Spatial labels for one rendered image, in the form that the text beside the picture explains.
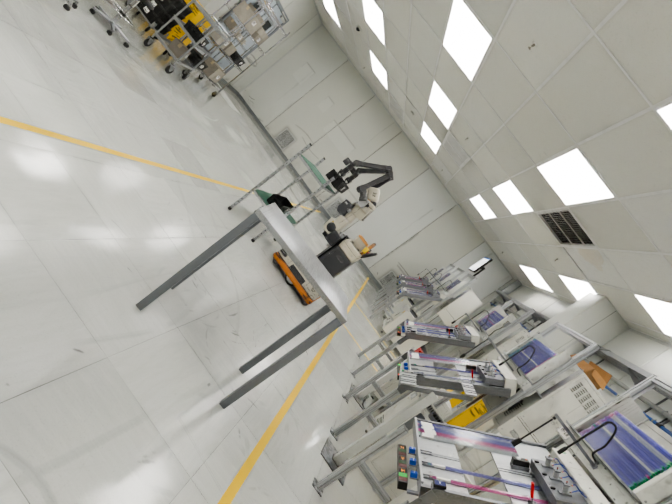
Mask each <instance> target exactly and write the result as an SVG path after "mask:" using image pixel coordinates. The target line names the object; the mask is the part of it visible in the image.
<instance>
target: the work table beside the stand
mask: <svg viewBox="0 0 672 504"><path fill-rule="evenodd" d="M261 221H262V223H263V224H264V225H265V227H266V228H267V229H268V230H269V232H270V233H271V234H272V236H273V237H274V238H275V239H276V241H277V242H278V243H279V244H280V246H281V247H282V248H283V250H284V251H285V252H286V253H287V255H288V256H289V257H290V259H291V260H292V261H293V262H294V264H295V265H296V266H297V267H298V269H299V270H300V271H301V273H302V274H303V275H304V276H305V278H306V279H307V280H308V281H309V283H310V284H311V285H312V287H313V288H314V289H315V290H316V292H317V293H318V294H319V296H320V297H321V298H322V299H323V301H324V302H325V303H326V305H325V306H323V307H322V308H321V309H319V310H318V311H316V312H315V313H314V314H312V315H311V316H310V317H308V318H307V319H305V320H304V321H303V322H301V323H300V324H299V325H297V326H296V327H294V328H293V329H292V330H290V331H289V332H287V333H286V334H285V335H283V336H282V337H281V338H279V339H278V340H276V341H275V342H274V343H272V344H271V345H270V346H268V347H267V348H265V349H264V350H263V351H261V352H260V353H258V354H257V355H256V356H254V357H253V358H252V359H250V360H249V361H247V362H246V363H245V364H243V365H242V366H241V367H240V368H239V371H240V372H241V373H242V374H244V373H245V372H247V371H248V370H249V369H251V368H252V367H254V366H255V365H256V364H258V363H259V362H261V361H262V360H263V359H265V358H266V357H268V356H269V355H270V354H272V353H273V352H274V351H276V350H277V349H279V348H280V347H281V346H283V345H284V344H286V343H287V342H288V341H290V340H291V339H292V338H294V337H295V336H297V335H298V334H299V333H301V332H302V331H304V330H305V329H306V328H308V327H309V326H311V325H312V324H313V323H315V322H316V321H317V320H319V319H320V318H322V317H323V316H324V315H326V314H327V313H329V312H330V311H332V312H333V313H334V315H335V316H336V318H335V319H333V320H332V321H331V322H329V323H328V324H327V325H325V326H324V327H322V328H321V329H320V330H318V331H317V332H315V333H314V334H313V335H311V336H310V337H308V338H307V339H306V340H304V341H303V342H301V343H300V344H299V345H297V346H296V347H294V348H293V349H292V350H290V351H289V352H287V353H286V354H285V355H283V356H282V357H280V358H279V359H278V360H276V361H275V362H274V363H272V364H271V365H269V366H268V367H267V368H265V369H264V370H262V371H261V372H260V373H258V374H257V375H255V376H254V377H253V378H251V379H250V380H248V381H247V382H246V383H244V384H243V385H241V386H240V387H239V388H237V389H236V390H234V391H233V392H232V393H230V394H229V395H227V396H226V397H225V398H223V399H222V400H221V401H220V403H219V404H220V405H221V407H222V408H223V409H225V408H227V407H228V406H229V405H231V404H232V403H234V402H235V401H236V400H238V399H239V398H241V397H242V396H243V395H245V394H246V393H248V392H249V391H250V390H252V389H253V388H255V387H256V386H257V385H259V384H260V383H262V382H263V381H264V380H266V379H267V378H269V377H270V376H271V375H273V374H274V373H276V372H277V371H278V370H280V369H281V368H283V367H284V366H285V365H287V364H288V363H290V362H291V361H293V360H294V359H295V358H297V357H298V356H300V355H301V354H302V353H304V352H305V351H307V350H308V349H309V348H311V347H312V346H314V345H315V344H316V343H318V342H319V341H321V340H322V339H323V338H325V337H326V336H328V335H329V334H330V333H332V332H333V331H335V330H336V329H337V328H339V327H340V326H342V325H343V324H344V323H346V322H347V307H348V296H347V295H346V294H345V293H344V291H343V290H342V289H341V287H340V286H339V285H338V284H337V282H336V281H335V280H334V278H333V277H332V276H331V274H330V273H329V272H328V271H327V269H326V268H325V267H324V265H323V264H322V263H321V262H320V260H319V259H318V258H317V256H316V255H315V254H314V252H313V251H312V250H311V249H310V247H309V246H308V245H307V243H306V242H305V241H304V240H303V238H302V237H301V236H300V234H299V233H298V232H297V231H296V229H295V228H294V227H293V225H292V224H291V223H290V221H289V220H288V219H287V218H286V216H285V215H284V214H283V212H282V211H281V210H280V209H279V207H278V206H277V205H276V203H275V202H274V203H272V204H269V205H267V206H264V207H262V208H259V209H258V210H256V211H255V212H254V213H253V214H251V215H250V216H249V217H247V218H246V219H245V220H244V221H242V222H241V223H240V224H238V225H237V226H236V227H235V228H233V229H232V230H231V231H230V232H228V233H227V234H226V235H224V236H223V237H222V238H221V239H219V240H218V241H217V242H215V243H214V244H213V245H212V246H210V247H209V248H208V249H206V250H205V251H204V252H203V253H201V254H200V255H199V256H197V257H196V258H195V259H194V260H192V261H191V262H190V263H188V264H187V265H186V266H185V267H183V268H182V269H181V270H179V271H178V272H177V273H176V274H174V275H173V276H172V277H170V278H169V279H168V280H167V281H165V282H164V283H163V284H161V285H160V286H159V287H158V288H156V289H155V290H154V291H152V292H151V293H150V294H149V295H147V296H146V297H145V298H143V299H142V300H141V301H140V302H138V303H137V304H136V306H137V308H138V309H139V310H140V311H141V310H143V309H144V308H146V307H147V306H148V305H149V304H151V303H152V302H153V301H155V300H156V299H157V298H158V297H160V296H161V295H162V294H164V293H165V292H166V291H168V290H169V289H170V288H171V289H172V290H173V289H175V288H176V287H177V286H179V285H180V284H181V283H182V282H184V281H185V280H186V279H188V278H189V277H190V276H192V275H193V274H194V273H195V272H197V271H198V270H199V269H201V268H202V267H203V266H204V265H206V264H207V263H208V262H210V261H211V260H212V259H214V258H215V257H216V256H217V255H219V254H220V253H221V252H223V251H224V250H225V249H226V248H228V247H229V246H230V245H232V244H233V243H234V242H236V241H237V240H238V239H239V238H241V237H242V236H243V235H245V234H246V233H247V232H248V231H250V230H251V229H252V228H254V227H255V226H256V225H257V224H259V223H260V222H261Z"/></svg>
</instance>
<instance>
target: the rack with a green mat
mask: <svg viewBox="0 0 672 504"><path fill-rule="evenodd" d="M311 146H312V144H311V143H309V144H308V145H307V146H305V147H304V148H303V149H302V150H300V151H299V152H298V153H297V154H295V155H294V156H293V157H291V158H290V159H289V160H288V161H286V162H285V163H284V164H283V165H281V166H280V167H279V168H278V169H276V170H275V171H274V172H272V173H271V174H270V175H269V176H267V177H266V178H265V179H264V180H262V181H261V182H260V183H258V184H257V185H256V186H255V187H253V188H252V189H251V190H250V191H248V192H247V193H246V194H245V195H243V196H242V197H241V198H239V199H238V200H237V201H236V202H234V203H233V204H232V205H231V206H229V207H228V209H229V210H231V209H232V208H234V207H235V206H236V205H237V204H239V203H240V202H241V201H242V200H244V199H245V198H246V197H248V196H249V195H250V194H251V193H254V194H255V195H256V197H257V198H258V199H259V201H260V202H261V204H262V206H261V207H259V208H262V207H264V206H267V205H269V203H268V202H267V199H268V198H269V197H270V196H271V195H273V194H271V193H268V192H265V191H262V190H259V189H258V188H259V187H260V186H262V185H263V184H264V183H265V182H267V181H268V180H269V179H270V178H272V177H273V176H274V175H276V174H277V173H278V172H279V171H281V170H282V169H283V168H284V167H286V166H287V165H288V164H290V163H291V162H292V161H293V160H295V159H296V158H297V157H298V156H299V158H300V159H301V160H302V162H303V163H304V165H305V166H306V167H307V169H308V170H307V171H305V172H304V173H303V174H302V175H300V176H299V177H298V178H297V179H295V180H294V181H293V182H291V183H290V184H289V185H288V186H286V187H285V188H284V189H282V190H281V191H280V192H279V193H277V194H278V195H281V194H282V193H283V192H284V191H286V190H287V189H288V188H290V187H291V186H292V185H293V184H295V183H296V182H297V181H299V180H300V179H301V178H302V177H304V176H305V175H306V174H308V173H309V172H310V173H311V174H312V175H313V177H314V178H315V180H316V181H317V182H318V184H319V185H320V187H319V188H318V189H317V190H315V191H314V192H313V193H311V194H310V195H309V196H307V197H306V198H305V199H304V200H302V201H301V202H300V203H298V204H297V205H296V206H294V207H293V208H292V209H291V210H289V211H288V212H287V213H285V214H284V213H283V214H284V215H285V216H286V218H287V219H288V220H289V221H290V223H291V224H292V225H293V227H294V226H296V225H297V224H298V223H300V222H301V221H302V220H304V219H305V218H306V217H308V216H309V215H310V214H311V213H313V212H314V211H315V210H317V209H318V208H319V207H321V206H322V205H323V204H325V203H326V202H327V201H329V200H330V199H331V198H332V197H334V196H335V195H336V194H338V193H339V191H336V192H334V191H333V189H332V188H331V187H330V185H329V184H330V183H331V182H332V181H334V180H335V179H336V177H335V176H333V177H332V178H331V179H330V180H328V181H326V180H325V179H324V177H323V176H322V175H321V173H320V172H319V170H318V169H317V168H316V167H317V166H318V165H319V164H320V163H322V162H323V161H324V160H326V159H325V158H324V157H323V158H322V159H321V160H320V161H318V162H317V163H316V164H313V163H311V162H310V161H309V160H308V159H307V158H305V157H304V156H303V155H302V153H304V152H305V151H306V150H307V149H309V148H310V147H311ZM322 189H324V190H325V191H327V192H329V193H330V194H332V195H331V196H329V197H328V198H327V199H325V200H324V201H323V202H321V203H320V204H319V205H317V206H316V207H315V208H314V209H312V210H311V211H310V212H308V213H307V214H306V215H304V216H303V217H302V218H300V219H299V220H298V221H295V220H294V219H293V217H292V216H291V215H290V214H291V213H292V212H293V211H295V210H296V209H297V208H299V207H300V206H301V205H302V204H304V203H305V202H306V201H308V200H309V199H310V198H312V197H313V196H314V195H316V194H317V193H318V192H319V191H321V190H322ZM259 208H258V209H259ZM258 209H257V210H258ZM267 231H269V230H268V229H267V228H266V229H265V230H263V231H262V232H261V233H259V234H258V235H257V236H255V237H254V238H252V239H251V241H252V242H255V240H257V239H258V238H259V237H261V236H262V235H263V234H265V233H266V232H267Z"/></svg>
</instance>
